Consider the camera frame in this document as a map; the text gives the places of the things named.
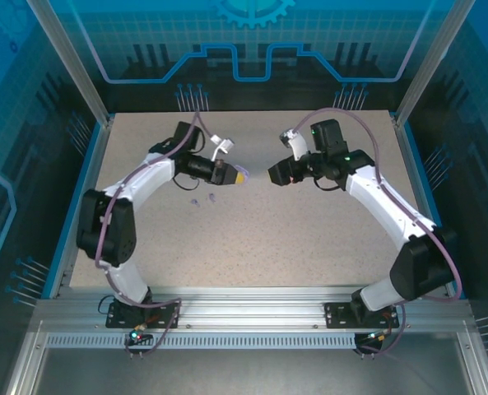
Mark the purple earbud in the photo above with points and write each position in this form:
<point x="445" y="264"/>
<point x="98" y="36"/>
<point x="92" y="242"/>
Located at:
<point x="212" y="198"/>
<point x="194" y="202"/>

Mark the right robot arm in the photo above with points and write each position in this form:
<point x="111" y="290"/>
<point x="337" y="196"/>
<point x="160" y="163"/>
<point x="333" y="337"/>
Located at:
<point x="375" y="201"/>

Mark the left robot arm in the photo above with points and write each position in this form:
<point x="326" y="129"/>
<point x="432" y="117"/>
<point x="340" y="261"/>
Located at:
<point x="149" y="177"/>

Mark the blue edge strip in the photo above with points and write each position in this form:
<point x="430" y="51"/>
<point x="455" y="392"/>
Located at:
<point x="89" y="164"/>
<point x="417" y="164"/>

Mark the aluminium front beam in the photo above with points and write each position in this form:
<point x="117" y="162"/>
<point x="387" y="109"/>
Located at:
<point x="247" y="304"/>

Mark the small LED circuit board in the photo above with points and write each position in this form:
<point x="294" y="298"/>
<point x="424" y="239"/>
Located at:
<point x="371" y="338"/>
<point x="136" y="335"/>

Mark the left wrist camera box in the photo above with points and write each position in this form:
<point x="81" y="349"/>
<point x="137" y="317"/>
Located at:
<point x="226" y="145"/>

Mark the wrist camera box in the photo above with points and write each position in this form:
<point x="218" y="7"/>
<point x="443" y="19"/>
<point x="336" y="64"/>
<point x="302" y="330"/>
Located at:
<point x="226" y="145"/>
<point x="297" y="142"/>

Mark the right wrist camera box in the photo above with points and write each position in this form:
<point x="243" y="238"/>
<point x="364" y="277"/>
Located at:
<point x="297" y="142"/>

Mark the aluminium side rail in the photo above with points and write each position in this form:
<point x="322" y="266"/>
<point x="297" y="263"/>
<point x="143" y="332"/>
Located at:
<point x="97" y="164"/>
<point x="409" y="164"/>

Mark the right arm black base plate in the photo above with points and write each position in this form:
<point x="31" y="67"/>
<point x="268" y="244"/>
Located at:
<point x="338" y="314"/>

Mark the aluminium frame post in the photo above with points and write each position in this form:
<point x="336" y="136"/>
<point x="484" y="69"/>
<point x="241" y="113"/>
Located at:
<point x="432" y="57"/>
<point x="71" y="57"/>

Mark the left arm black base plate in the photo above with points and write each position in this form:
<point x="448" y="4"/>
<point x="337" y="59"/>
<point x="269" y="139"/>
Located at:
<point x="165" y="319"/>

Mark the aluminium lower frame bar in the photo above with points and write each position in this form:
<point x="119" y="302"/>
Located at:
<point x="29" y="358"/>
<point x="476" y="362"/>

